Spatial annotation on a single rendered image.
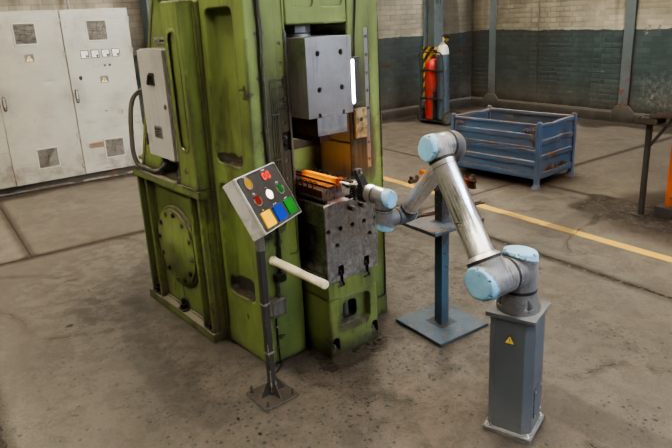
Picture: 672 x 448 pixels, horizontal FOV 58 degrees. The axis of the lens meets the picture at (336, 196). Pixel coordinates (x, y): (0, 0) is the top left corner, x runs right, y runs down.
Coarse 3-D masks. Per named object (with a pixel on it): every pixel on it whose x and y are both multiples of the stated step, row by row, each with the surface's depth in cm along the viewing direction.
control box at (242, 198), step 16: (240, 176) 266; (256, 176) 275; (272, 176) 285; (240, 192) 262; (256, 192) 270; (272, 192) 279; (288, 192) 289; (240, 208) 264; (256, 208) 265; (256, 224) 263
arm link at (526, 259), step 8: (504, 248) 257; (512, 248) 258; (520, 248) 258; (528, 248) 258; (504, 256) 254; (512, 256) 251; (520, 256) 250; (528, 256) 250; (536, 256) 252; (520, 264) 250; (528, 264) 250; (536, 264) 253; (520, 272) 248; (528, 272) 251; (536, 272) 254; (520, 280) 248; (528, 280) 252; (536, 280) 255; (520, 288) 254; (528, 288) 254; (536, 288) 257
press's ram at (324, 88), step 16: (288, 48) 304; (304, 48) 294; (320, 48) 299; (336, 48) 306; (288, 64) 307; (304, 64) 297; (320, 64) 301; (336, 64) 308; (304, 80) 299; (320, 80) 303; (336, 80) 310; (304, 96) 302; (320, 96) 305; (336, 96) 312; (352, 96) 319; (304, 112) 305; (320, 112) 307; (336, 112) 314
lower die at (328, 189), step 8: (296, 176) 345; (304, 176) 343; (296, 184) 334; (304, 184) 332; (320, 184) 326; (328, 184) 325; (304, 192) 330; (320, 192) 318; (328, 192) 321; (336, 192) 324; (328, 200) 322
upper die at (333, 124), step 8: (296, 120) 321; (304, 120) 315; (312, 120) 310; (320, 120) 308; (328, 120) 311; (336, 120) 315; (344, 120) 319; (296, 128) 322; (304, 128) 317; (312, 128) 311; (320, 128) 309; (328, 128) 312; (336, 128) 316; (344, 128) 320
